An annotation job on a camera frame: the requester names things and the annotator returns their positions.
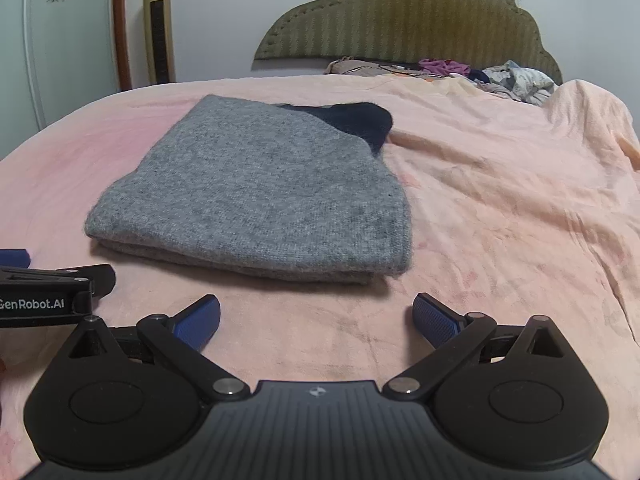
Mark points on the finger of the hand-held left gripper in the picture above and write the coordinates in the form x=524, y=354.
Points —
x=14, y=256
x=97, y=280

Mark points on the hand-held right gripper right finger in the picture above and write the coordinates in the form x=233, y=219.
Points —
x=434, y=321

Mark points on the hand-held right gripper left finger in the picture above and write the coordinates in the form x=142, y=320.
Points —
x=197, y=322

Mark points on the black and grey knit sweater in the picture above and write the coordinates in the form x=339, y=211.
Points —
x=260, y=195

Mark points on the pile of mixed clothes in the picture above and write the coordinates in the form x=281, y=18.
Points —
x=515, y=82

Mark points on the pink bed blanket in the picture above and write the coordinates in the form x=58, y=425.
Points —
x=475, y=240

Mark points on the frosted wardrobe sliding door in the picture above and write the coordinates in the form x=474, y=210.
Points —
x=55, y=45

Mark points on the purple cloth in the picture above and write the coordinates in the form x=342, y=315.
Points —
x=442, y=67

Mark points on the gold tower fan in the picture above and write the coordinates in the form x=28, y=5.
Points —
x=159, y=27

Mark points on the peach fleece blanket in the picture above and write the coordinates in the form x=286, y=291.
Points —
x=595, y=115

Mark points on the beige patterned pillow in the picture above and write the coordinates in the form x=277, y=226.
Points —
x=360, y=67

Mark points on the olive upholstered headboard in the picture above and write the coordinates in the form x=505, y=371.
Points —
x=415, y=15

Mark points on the brown wooden door frame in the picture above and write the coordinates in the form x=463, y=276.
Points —
x=120, y=25

